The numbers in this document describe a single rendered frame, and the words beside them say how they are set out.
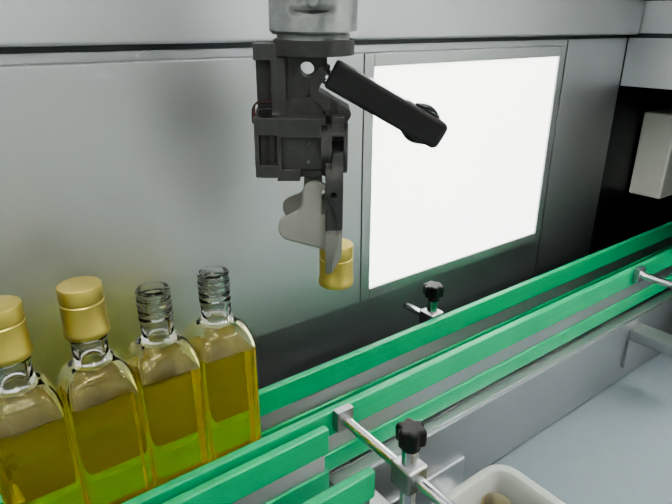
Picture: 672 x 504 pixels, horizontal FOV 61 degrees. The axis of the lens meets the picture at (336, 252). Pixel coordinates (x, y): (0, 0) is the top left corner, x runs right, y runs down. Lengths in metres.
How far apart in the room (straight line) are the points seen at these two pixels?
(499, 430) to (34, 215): 0.66
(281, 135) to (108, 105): 0.18
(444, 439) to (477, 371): 0.10
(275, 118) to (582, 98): 0.79
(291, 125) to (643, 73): 0.90
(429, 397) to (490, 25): 0.53
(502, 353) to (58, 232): 0.58
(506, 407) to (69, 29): 0.70
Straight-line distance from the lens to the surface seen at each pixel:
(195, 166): 0.63
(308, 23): 0.49
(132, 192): 0.61
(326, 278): 0.57
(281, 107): 0.51
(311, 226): 0.53
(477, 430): 0.84
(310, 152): 0.51
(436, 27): 0.83
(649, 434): 1.07
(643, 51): 1.28
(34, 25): 0.59
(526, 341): 0.88
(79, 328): 0.49
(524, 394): 0.90
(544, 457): 0.96
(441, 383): 0.76
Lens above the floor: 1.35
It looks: 22 degrees down
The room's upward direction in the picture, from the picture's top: straight up
